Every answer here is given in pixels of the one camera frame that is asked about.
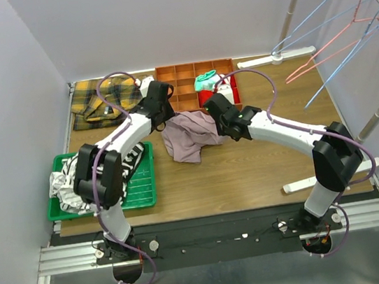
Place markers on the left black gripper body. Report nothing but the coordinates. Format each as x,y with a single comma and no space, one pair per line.
163,91

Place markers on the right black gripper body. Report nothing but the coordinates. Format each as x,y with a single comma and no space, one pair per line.
221,129

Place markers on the mauve tank top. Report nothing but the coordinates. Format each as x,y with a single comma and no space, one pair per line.
187,133

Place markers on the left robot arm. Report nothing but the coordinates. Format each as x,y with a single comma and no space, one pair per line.
99,177

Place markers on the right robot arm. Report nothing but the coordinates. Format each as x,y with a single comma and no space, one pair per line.
335,157

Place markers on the orange compartment tray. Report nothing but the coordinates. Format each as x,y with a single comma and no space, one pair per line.
182,77

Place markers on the red rolled cloth left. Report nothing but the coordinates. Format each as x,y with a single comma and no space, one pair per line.
203,96

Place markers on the red white striped sock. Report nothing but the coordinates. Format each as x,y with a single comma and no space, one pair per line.
227,82

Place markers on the teal white sock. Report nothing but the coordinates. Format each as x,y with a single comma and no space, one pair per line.
206,81

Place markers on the yellow plaid shirt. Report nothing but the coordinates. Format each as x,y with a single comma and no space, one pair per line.
99,106

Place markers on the black white striped garment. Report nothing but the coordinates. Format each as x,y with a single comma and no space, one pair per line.
63,175

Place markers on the metal clothes rack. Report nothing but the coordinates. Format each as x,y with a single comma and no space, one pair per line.
293,54

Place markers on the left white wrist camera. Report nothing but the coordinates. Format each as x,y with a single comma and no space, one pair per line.
143,84

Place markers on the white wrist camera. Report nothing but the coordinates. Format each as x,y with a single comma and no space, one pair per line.
226,91
143,84

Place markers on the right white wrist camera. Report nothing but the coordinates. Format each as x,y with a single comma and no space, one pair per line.
226,91

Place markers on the far blue wire hanger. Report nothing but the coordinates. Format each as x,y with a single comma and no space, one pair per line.
282,44

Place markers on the blue wire hanger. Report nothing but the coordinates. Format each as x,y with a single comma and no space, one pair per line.
282,44
353,51

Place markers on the black mounting base plate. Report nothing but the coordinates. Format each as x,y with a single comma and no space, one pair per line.
219,238

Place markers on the pink wire hanger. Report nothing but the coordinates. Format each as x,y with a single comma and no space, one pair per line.
305,68

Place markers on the aluminium frame rail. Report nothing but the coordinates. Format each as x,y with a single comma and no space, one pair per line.
79,257

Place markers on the near blue wire hanger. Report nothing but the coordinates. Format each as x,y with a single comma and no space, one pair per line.
353,51

